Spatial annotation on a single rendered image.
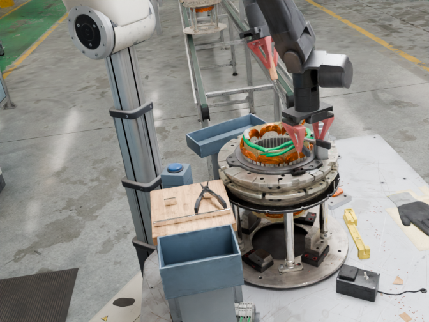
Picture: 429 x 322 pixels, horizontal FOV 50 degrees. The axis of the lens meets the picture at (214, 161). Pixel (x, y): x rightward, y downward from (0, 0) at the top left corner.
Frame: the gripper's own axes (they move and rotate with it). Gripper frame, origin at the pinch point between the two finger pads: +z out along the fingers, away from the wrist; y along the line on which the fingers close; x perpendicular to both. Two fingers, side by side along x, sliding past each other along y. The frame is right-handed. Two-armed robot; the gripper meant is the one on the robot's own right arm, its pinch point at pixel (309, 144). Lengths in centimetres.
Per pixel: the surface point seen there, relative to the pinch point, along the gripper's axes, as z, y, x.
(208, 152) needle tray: 11.6, -9.6, 37.7
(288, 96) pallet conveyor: 34, 78, 120
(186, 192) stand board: 9.8, -26.9, 16.0
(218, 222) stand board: 10.8, -26.3, 0.1
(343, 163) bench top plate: 36, 47, 41
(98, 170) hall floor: 101, -10, 257
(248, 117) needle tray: 8.8, 11.2, 47.7
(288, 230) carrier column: 23.3, -6.0, 2.4
